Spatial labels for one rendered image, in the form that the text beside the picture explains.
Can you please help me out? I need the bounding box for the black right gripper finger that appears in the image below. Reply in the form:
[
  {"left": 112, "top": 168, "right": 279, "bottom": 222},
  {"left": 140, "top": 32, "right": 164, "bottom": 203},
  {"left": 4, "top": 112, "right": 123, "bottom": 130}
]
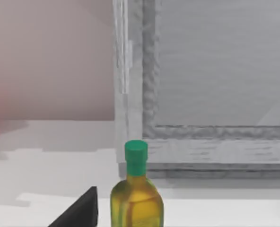
[{"left": 47, "top": 186, "right": 99, "bottom": 227}]

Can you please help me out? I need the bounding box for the yellow bottle with green cap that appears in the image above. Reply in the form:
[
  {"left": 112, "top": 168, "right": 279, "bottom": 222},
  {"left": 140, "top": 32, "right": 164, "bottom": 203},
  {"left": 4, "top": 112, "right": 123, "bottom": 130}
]
[{"left": 110, "top": 140, "right": 165, "bottom": 227}]

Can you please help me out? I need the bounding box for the grey cabinet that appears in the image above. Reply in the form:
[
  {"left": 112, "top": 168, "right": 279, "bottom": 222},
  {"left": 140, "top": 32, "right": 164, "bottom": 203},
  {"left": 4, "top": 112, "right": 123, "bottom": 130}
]
[{"left": 112, "top": 0, "right": 280, "bottom": 180}]

